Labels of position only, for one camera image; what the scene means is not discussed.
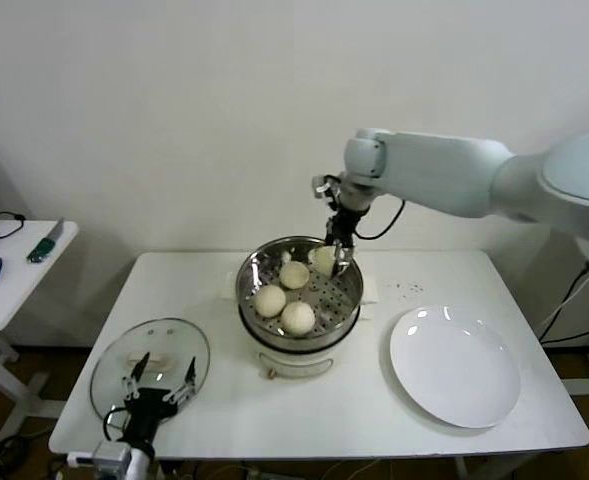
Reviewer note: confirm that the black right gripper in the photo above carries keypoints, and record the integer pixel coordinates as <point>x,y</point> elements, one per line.
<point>343,225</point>

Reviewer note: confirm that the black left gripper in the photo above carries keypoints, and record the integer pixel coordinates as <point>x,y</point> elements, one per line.
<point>149,412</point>

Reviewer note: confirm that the white steamed baozi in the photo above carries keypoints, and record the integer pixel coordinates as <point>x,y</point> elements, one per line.
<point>269,301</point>
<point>294,275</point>
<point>298,319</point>
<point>323,260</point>

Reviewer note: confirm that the round glass pot lid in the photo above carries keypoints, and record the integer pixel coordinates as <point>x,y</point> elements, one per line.
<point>189,345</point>

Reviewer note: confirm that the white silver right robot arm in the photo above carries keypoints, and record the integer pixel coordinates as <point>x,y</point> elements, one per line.
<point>449,170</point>

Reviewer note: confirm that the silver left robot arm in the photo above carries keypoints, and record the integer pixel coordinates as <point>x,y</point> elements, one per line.
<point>141,462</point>

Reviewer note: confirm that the stainless steel steamer basket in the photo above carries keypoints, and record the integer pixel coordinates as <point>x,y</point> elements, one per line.
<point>341,295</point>

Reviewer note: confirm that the white electric cooker pot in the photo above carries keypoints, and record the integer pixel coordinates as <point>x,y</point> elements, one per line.
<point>294,365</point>

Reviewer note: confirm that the white side table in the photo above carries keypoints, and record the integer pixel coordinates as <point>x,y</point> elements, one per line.
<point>19,290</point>

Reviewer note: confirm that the white round plate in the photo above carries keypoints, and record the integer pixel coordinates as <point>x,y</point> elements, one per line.
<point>454,365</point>

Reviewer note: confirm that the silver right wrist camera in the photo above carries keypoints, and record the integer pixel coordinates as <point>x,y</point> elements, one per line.
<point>321,185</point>

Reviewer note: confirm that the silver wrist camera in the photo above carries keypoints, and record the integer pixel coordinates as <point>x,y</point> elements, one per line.
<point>321,185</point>
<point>109,455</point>

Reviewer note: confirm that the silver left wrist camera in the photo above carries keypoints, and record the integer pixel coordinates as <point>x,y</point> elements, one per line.
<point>109,455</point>

